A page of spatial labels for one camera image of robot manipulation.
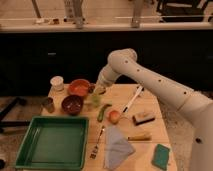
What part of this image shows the orange peach fruit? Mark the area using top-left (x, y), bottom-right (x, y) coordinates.
top-left (108, 110), bottom-right (120, 124)

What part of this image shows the orange bowl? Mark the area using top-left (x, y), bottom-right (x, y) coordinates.
top-left (68, 79), bottom-right (90, 97)

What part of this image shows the green plastic tray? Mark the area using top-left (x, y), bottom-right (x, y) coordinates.
top-left (15, 116), bottom-right (89, 171)

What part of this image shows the light green plastic cup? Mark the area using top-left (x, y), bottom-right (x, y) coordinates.
top-left (88, 93), bottom-right (101, 110)

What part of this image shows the dark maroon bowl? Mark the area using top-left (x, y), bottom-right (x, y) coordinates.
top-left (61, 95), bottom-right (83, 115)

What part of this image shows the dark red grape bunch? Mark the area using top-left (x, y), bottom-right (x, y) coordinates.
top-left (88, 83), bottom-right (95, 93)

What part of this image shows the green sponge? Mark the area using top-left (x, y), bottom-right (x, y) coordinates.
top-left (152, 144), bottom-right (170, 170)

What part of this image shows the grey blue cloth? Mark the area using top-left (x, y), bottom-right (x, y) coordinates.
top-left (104, 126), bottom-right (135, 171)

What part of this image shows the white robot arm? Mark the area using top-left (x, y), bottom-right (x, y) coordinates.
top-left (96, 48), bottom-right (213, 171)

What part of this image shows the metal fork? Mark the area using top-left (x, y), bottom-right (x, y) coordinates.
top-left (90, 125), bottom-right (105, 159)

